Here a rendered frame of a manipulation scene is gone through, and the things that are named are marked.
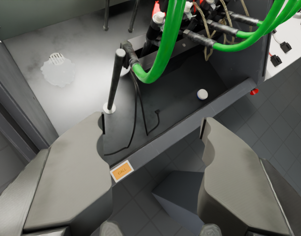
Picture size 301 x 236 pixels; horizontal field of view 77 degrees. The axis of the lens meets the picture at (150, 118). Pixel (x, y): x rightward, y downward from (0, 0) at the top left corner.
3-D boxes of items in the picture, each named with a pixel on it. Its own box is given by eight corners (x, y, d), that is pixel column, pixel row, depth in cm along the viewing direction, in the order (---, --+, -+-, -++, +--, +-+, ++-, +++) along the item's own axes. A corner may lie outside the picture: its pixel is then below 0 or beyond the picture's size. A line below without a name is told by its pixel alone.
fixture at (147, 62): (131, 93, 65) (140, 72, 50) (115, 69, 65) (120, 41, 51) (201, 56, 76) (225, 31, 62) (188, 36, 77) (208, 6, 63)
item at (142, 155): (93, 192, 58) (92, 201, 43) (86, 180, 58) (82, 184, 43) (227, 100, 79) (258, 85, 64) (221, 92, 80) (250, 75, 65)
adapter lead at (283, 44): (288, 51, 68) (293, 47, 66) (284, 53, 68) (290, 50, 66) (267, 24, 69) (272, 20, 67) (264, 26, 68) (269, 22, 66)
